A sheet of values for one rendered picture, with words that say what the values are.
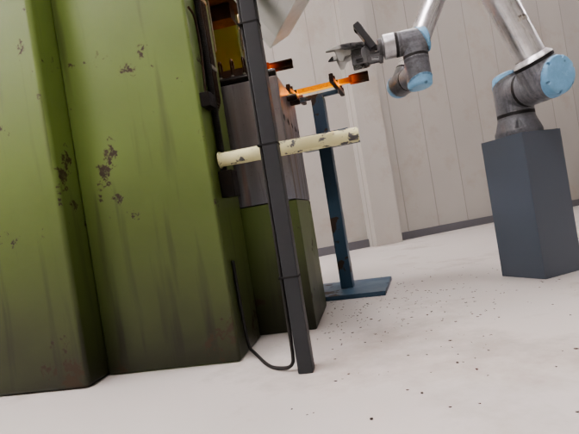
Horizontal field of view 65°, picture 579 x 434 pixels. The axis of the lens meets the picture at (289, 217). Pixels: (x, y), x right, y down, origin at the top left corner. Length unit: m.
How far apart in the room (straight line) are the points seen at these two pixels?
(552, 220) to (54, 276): 1.85
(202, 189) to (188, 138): 0.16
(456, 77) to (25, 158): 4.80
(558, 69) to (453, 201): 3.39
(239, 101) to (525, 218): 1.25
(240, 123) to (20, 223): 0.78
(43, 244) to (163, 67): 0.64
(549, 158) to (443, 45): 3.66
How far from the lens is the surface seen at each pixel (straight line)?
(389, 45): 1.79
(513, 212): 2.13
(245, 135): 1.67
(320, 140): 1.38
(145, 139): 1.48
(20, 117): 1.60
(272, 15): 1.34
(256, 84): 1.22
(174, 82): 1.48
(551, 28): 7.00
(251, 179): 1.64
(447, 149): 5.34
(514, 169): 2.10
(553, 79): 2.03
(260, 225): 1.63
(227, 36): 2.21
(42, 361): 1.61
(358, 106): 4.62
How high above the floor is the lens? 0.40
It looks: level
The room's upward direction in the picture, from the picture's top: 9 degrees counter-clockwise
